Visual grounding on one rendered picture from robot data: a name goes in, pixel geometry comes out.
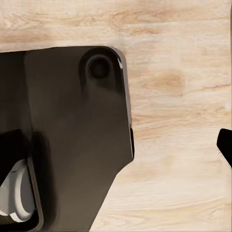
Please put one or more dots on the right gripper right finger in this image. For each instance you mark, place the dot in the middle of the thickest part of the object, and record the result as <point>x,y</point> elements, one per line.
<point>224,143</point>

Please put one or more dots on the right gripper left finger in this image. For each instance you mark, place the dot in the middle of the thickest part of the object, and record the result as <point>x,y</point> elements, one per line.
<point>11,145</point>

